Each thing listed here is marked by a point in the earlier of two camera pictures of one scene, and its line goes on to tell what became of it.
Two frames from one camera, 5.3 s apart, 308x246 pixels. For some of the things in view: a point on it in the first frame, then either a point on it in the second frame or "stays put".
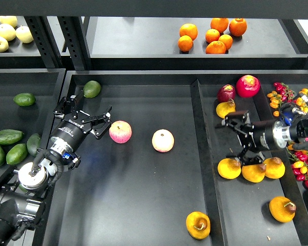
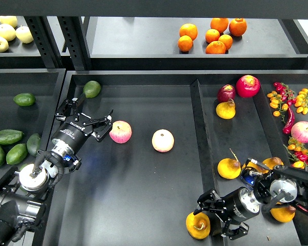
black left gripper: [72, 130] stays put
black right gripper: [261, 136] to [241, 203]
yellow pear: [197, 225] stays put
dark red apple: [226, 93] stays put
